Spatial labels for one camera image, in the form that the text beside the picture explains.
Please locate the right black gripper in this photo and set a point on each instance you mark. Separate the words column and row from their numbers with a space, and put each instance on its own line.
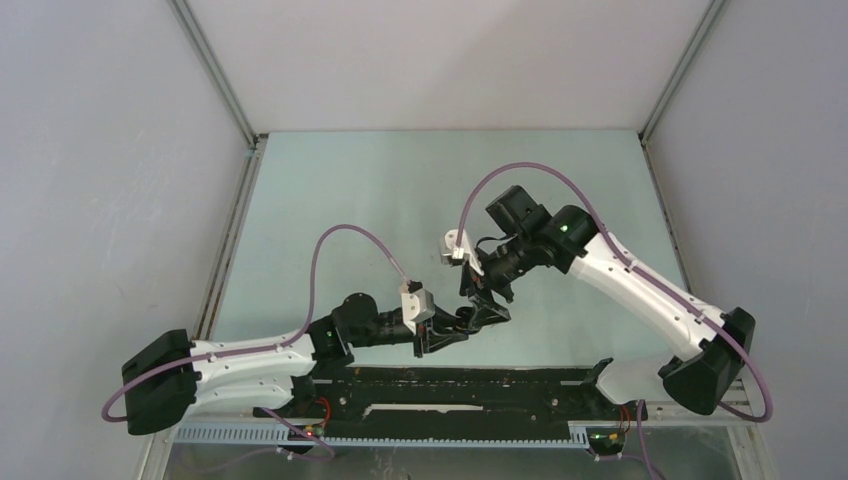
column 485, row 314

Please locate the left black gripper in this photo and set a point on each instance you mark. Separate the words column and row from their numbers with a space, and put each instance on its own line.
column 443, row 322

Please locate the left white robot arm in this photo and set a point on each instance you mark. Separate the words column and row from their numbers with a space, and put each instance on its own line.
column 174, row 377

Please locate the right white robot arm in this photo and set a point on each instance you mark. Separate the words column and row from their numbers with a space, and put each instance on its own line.
column 704, row 341

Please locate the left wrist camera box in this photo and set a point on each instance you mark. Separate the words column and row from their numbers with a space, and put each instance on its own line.
column 417, row 305

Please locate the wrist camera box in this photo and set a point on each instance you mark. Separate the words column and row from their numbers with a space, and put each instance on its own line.
column 456, row 250
column 417, row 305

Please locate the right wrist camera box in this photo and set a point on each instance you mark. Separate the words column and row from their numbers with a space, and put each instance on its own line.
column 456, row 250

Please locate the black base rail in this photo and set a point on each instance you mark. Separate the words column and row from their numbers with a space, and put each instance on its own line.
column 454, row 404

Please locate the right aluminium frame post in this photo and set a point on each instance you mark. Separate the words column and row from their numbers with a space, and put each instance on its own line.
column 699, row 38

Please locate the aluminium frame post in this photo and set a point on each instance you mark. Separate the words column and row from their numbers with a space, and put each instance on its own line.
column 249, row 164
column 699, row 38

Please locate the left aluminium frame post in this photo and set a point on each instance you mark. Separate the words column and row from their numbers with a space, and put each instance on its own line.
column 249, row 164

